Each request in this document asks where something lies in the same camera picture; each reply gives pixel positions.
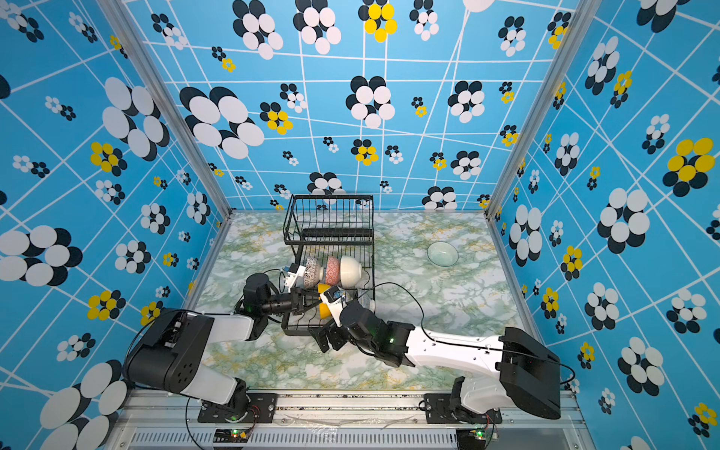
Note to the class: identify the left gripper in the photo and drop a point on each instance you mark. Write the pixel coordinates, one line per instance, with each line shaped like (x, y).
(295, 295)

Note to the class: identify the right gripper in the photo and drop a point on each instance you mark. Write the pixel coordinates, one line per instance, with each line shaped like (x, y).
(320, 335)

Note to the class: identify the white red lattice bowl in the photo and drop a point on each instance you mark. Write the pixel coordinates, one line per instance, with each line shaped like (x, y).
(314, 272)

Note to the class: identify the black floral pink bowl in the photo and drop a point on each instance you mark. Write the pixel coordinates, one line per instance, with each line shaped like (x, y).
(333, 271)

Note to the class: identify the plain white bowl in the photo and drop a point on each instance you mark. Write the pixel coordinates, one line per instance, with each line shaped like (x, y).
(351, 272)

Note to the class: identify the pale green glass bowl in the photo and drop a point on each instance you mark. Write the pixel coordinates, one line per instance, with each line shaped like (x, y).
(442, 254)

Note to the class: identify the yellow bowl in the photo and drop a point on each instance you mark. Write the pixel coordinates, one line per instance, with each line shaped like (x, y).
(323, 309)

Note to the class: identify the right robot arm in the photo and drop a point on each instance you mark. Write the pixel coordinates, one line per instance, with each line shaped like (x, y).
(510, 370)

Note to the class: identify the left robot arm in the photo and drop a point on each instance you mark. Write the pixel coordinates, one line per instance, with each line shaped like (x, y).
(168, 353)

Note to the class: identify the black two-tier dish rack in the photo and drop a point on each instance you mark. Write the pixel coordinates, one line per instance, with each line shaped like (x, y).
(321, 226)

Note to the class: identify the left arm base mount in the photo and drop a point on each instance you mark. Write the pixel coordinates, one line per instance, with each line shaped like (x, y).
(243, 409)

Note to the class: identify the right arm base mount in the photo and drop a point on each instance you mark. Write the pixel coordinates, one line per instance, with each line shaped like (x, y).
(444, 409)

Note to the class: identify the aluminium front rail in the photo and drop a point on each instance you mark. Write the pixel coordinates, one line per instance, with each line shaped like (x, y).
(342, 419)

